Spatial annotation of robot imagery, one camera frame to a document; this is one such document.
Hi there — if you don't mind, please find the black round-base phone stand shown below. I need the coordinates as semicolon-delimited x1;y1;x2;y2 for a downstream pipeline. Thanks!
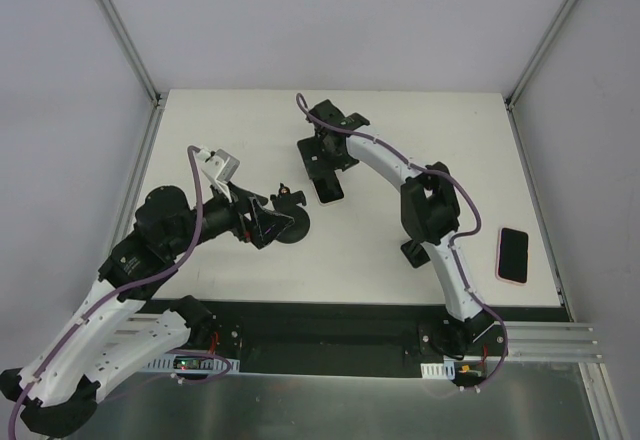
270;183;311;244

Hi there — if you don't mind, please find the phone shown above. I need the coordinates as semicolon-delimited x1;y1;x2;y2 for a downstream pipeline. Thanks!
312;172;344;205
496;227;529;285

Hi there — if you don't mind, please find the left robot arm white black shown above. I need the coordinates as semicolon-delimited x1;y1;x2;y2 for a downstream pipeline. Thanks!
1;186;306;438

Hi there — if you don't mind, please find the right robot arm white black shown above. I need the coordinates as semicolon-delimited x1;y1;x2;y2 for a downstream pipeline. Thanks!
296;94;499;361

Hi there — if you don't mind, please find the black folding phone stand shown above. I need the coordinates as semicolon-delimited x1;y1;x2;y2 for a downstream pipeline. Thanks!
400;240;430;269

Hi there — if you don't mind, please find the phone in pink case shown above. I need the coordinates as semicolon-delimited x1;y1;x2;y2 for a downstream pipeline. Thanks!
496;227;529;285

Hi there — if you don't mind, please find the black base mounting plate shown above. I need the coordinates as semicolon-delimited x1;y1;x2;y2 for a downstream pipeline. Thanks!
144;297;509;375

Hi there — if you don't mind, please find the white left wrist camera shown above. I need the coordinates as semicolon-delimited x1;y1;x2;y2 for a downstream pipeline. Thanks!
196;148;240;202

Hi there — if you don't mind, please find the white cable duct right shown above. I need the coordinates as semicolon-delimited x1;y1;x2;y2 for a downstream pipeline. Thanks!
420;359;487;381

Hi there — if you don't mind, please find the aluminium rail right side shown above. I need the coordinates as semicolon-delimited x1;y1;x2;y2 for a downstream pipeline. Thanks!
506;321;604;363

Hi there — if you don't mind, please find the aluminium frame post left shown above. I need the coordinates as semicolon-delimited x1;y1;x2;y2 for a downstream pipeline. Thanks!
95;0;162;106

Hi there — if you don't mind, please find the aluminium frame post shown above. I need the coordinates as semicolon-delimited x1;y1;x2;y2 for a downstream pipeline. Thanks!
505;0;581;111
95;0;162;106

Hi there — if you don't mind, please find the aluminium frame post right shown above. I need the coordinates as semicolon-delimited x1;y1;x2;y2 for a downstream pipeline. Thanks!
505;0;581;111

